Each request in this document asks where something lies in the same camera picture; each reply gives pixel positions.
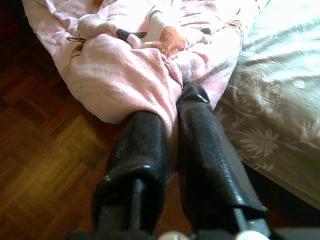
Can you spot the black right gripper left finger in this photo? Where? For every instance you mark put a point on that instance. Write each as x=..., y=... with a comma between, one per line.
x=137, y=150

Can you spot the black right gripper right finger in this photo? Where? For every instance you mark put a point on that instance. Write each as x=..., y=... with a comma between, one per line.
x=205, y=150

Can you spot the pink cartoon bear quilt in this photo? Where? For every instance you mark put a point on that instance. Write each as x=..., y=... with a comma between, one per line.
x=125, y=75

